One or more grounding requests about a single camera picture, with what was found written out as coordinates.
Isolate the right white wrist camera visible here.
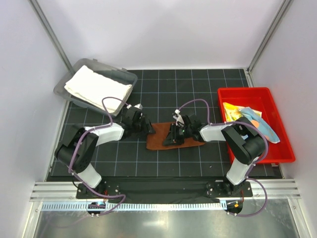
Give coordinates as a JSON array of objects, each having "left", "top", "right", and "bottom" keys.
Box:
[{"left": 172, "top": 109, "right": 184, "bottom": 127}]

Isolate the aluminium frame post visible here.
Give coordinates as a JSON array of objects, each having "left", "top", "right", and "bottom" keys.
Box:
[
  {"left": 28, "top": 0, "right": 75, "bottom": 74},
  {"left": 247, "top": 0, "right": 293, "bottom": 74}
]

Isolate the brown towel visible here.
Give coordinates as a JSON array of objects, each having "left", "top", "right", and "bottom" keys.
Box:
[{"left": 146, "top": 122, "right": 205, "bottom": 151}]

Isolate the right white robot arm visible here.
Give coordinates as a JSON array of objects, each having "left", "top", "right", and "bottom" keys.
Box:
[{"left": 162, "top": 115, "right": 268, "bottom": 196}]

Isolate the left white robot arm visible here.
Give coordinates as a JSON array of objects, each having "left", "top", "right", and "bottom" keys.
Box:
[{"left": 54, "top": 104, "right": 155, "bottom": 199}]

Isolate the slotted cable duct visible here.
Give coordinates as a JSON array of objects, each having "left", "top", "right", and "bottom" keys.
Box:
[{"left": 41, "top": 201, "right": 227, "bottom": 212}]

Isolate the colourful patterned cloth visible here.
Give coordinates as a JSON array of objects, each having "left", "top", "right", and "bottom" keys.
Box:
[{"left": 222, "top": 102, "right": 262, "bottom": 122}]

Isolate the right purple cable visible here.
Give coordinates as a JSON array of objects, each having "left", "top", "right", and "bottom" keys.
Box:
[{"left": 174, "top": 99, "right": 269, "bottom": 219}]

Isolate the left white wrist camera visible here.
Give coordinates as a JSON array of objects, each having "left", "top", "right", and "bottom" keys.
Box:
[{"left": 134, "top": 104, "right": 143, "bottom": 110}]

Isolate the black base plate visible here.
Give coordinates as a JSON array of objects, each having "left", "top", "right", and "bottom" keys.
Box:
[{"left": 75, "top": 176, "right": 253, "bottom": 200}]

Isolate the right aluminium frame post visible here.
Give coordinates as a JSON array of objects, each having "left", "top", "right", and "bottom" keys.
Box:
[{"left": 247, "top": 0, "right": 293, "bottom": 74}]

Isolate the white towel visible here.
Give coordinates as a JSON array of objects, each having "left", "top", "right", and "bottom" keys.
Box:
[{"left": 64, "top": 65, "right": 132, "bottom": 113}]

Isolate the left aluminium frame post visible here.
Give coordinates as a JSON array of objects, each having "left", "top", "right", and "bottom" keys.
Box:
[{"left": 28, "top": 0, "right": 75, "bottom": 74}]

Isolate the aluminium rail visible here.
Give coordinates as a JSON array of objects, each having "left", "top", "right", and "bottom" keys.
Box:
[{"left": 30, "top": 179, "right": 301, "bottom": 202}]

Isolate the red plastic bin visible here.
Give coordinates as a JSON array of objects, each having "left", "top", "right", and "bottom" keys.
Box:
[{"left": 217, "top": 87, "right": 295, "bottom": 164}]

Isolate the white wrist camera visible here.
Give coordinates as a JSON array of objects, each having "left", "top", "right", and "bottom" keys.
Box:
[
  {"left": 134, "top": 104, "right": 143, "bottom": 110},
  {"left": 172, "top": 109, "right": 184, "bottom": 127}
]

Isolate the blue white cloth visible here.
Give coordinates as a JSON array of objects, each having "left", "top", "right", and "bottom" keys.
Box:
[{"left": 239, "top": 107, "right": 280, "bottom": 144}]

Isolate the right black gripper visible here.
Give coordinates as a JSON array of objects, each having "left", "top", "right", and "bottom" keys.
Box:
[{"left": 162, "top": 123, "right": 192, "bottom": 147}]

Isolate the clear plastic container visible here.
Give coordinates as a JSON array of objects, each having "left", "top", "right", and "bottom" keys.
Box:
[{"left": 53, "top": 59, "right": 138, "bottom": 117}]

